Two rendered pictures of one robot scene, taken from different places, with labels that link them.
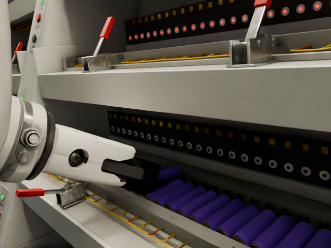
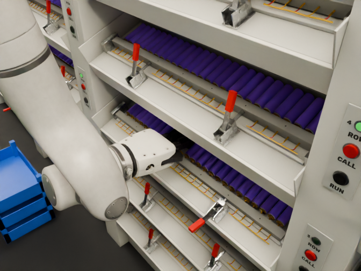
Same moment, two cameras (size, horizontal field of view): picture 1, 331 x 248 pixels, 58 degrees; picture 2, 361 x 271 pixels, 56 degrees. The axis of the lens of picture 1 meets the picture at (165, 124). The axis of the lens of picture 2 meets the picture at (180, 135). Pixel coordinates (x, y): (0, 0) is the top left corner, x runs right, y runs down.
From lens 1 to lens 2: 48 cm
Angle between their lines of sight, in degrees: 38
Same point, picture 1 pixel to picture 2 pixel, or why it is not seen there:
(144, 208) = (186, 167)
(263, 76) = (228, 155)
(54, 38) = (89, 30)
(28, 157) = (129, 177)
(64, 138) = (141, 163)
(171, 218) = (200, 175)
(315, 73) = (245, 166)
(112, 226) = (171, 173)
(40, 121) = (129, 162)
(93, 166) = (157, 167)
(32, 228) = not seen: hidden behind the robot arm
